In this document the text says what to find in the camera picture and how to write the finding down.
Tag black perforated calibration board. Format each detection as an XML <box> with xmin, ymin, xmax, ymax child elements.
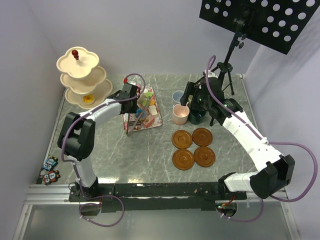
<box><xmin>199</xmin><ymin>0</ymin><xmax>320</xmax><ymax>55</ymax></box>

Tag light blue mug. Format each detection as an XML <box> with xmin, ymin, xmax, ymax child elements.
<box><xmin>172</xmin><ymin>90</ymin><xmax>184</xmax><ymax>105</ymax></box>

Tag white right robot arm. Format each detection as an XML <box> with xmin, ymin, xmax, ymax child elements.
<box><xmin>180</xmin><ymin>76</ymin><xmax>295</xmax><ymax>200</ymax></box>

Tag pink toy cake slice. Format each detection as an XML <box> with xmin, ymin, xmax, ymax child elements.
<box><xmin>143</xmin><ymin>115</ymin><xmax>155</xmax><ymax>128</ymax></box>

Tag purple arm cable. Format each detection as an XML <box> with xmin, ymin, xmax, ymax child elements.
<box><xmin>60</xmin><ymin>73</ymin><xmax>147</xmax><ymax>228</ymax></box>
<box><xmin>204</xmin><ymin>54</ymin><xmax>318</xmax><ymax>223</ymax></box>

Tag floral serving tray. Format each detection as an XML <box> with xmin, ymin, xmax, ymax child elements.
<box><xmin>121</xmin><ymin>86</ymin><xmax>163</xmax><ymax>133</ymax></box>

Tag cream three-tier dessert stand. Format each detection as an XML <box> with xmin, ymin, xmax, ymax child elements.
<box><xmin>56</xmin><ymin>46</ymin><xmax>113</xmax><ymax>110</ymax></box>

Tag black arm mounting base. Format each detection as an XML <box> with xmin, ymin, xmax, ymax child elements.
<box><xmin>68</xmin><ymin>182</ymin><xmax>247</xmax><ymax>213</ymax></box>

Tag brown wooden coaster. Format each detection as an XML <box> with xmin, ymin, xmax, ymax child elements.
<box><xmin>192</xmin><ymin>127</ymin><xmax>213</xmax><ymax>147</ymax></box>
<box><xmin>193</xmin><ymin>146</ymin><xmax>216</xmax><ymax>168</ymax></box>
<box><xmin>172</xmin><ymin>149</ymin><xmax>195</xmax><ymax>171</ymax></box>
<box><xmin>171</xmin><ymin>130</ymin><xmax>193</xmax><ymax>149</ymax></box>

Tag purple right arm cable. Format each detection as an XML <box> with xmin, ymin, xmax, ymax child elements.
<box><xmin>204</xmin><ymin>54</ymin><xmax>318</xmax><ymax>223</ymax></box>

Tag pink mug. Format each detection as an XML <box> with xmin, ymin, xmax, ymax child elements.
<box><xmin>172</xmin><ymin>104</ymin><xmax>190</xmax><ymax>125</ymax></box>

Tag cream toy wafer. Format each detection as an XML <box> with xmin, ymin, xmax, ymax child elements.
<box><xmin>148</xmin><ymin>105</ymin><xmax>158</xmax><ymax>117</ymax></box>

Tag metal serving tongs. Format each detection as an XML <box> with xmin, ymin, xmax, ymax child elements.
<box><xmin>126</xmin><ymin>98</ymin><xmax>152</xmax><ymax>136</ymax></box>

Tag green toy macaron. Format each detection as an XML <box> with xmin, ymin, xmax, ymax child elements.
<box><xmin>144</xmin><ymin>91</ymin><xmax>153</xmax><ymax>98</ymax></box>

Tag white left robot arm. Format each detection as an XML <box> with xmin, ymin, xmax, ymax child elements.
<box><xmin>57</xmin><ymin>82</ymin><xmax>145</xmax><ymax>201</ymax></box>

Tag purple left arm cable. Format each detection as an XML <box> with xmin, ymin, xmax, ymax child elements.
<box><xmin>60</xmin><ymin>73</ymin><xmax>147</xmax><ymax>228</ymax></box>

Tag blue frosted toy donut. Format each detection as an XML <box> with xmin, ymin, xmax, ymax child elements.
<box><xmin>135</xmin><ymin>108</ymin><xmax>147</xmax><ymax>118</ymax></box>

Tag aluminium frame rail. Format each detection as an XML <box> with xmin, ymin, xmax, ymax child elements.
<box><xmin>12</xmin><ymin>184</ymin><xmax>76</xmax><ymax>240</ymax></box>

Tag dark green mug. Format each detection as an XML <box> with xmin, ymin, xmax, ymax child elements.
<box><xmin>188</xmin><ymin>111</ymin><xmax>207</xmax><ymax>125</ymax></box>

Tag yellow toy tart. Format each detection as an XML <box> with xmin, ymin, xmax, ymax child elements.
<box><xmin>82</xmin><ymin>94</ymin><xmax>96</xmax><ymax>105</ymax></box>

